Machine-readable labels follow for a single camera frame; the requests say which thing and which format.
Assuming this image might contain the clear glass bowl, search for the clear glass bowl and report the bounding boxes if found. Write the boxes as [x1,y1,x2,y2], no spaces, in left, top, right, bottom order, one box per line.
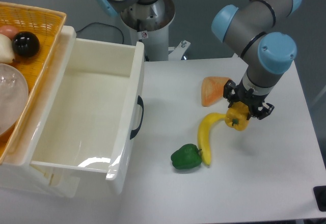
[1,64,29,135]

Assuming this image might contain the white drawer cabinet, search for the white drawer cabinet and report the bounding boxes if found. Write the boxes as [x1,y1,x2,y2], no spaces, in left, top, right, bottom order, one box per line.
[1,26,79,198]

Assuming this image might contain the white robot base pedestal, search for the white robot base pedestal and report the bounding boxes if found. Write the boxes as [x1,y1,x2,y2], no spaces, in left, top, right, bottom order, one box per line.
[120,0,191,62]

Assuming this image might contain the green bell pepper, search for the green bell pepper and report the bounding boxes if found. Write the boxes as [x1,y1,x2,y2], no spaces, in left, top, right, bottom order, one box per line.
[170,144,202,170]

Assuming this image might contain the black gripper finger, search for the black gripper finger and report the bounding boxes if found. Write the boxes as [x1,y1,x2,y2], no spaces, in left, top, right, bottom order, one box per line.
[223,79,236,99]
[256,102,275,120]

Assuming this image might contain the open upper white drawer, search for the open upper white drawer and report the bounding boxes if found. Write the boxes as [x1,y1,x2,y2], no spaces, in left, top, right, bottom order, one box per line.
[32,38,144,194]

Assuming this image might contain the pink round fruit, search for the pink round fruit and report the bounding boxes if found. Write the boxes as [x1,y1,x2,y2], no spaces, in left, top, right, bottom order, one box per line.
[0,25,19,40]

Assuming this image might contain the orange woven basket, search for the orange woven basket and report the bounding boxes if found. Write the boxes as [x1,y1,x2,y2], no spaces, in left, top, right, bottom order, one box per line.
[1,2,66,162]

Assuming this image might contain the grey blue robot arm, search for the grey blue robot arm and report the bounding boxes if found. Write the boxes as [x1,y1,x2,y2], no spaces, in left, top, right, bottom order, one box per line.
[97,0,302,120]

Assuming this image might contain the black corner clamp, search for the black corner clamp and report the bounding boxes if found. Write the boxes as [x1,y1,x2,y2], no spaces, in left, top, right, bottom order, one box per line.
[313,186,326,212]

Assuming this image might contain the black cable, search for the black cable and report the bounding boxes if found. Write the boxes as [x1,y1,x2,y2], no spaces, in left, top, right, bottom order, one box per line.
[75,22,125,44]

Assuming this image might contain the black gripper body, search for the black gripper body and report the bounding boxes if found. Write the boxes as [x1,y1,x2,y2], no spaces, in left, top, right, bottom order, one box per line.
[228,81,268,115]

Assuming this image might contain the orange sandwich wedge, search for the orange sandwich wedge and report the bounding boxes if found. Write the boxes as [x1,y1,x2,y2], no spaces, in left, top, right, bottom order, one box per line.
[201,76,230,107]

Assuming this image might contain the dark drawer handle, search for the dark drawer handle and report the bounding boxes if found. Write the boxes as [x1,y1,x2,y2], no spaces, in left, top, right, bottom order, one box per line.
[129,95,144,140]

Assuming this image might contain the white onion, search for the white onion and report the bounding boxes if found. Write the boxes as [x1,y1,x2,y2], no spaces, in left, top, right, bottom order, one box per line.
[0,34,15,64]

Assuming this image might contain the yellow banana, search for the yellow banana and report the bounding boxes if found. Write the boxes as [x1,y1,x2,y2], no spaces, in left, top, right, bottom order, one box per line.
[197,113,226,166]

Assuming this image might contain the yellow bell pepper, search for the yellow bell pepper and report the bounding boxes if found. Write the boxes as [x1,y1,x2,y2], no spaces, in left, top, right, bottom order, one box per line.
[225,102,250,131]

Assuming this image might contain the black ball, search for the black ball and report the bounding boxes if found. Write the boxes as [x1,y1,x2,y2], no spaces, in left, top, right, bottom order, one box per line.
[12,31,40,58]

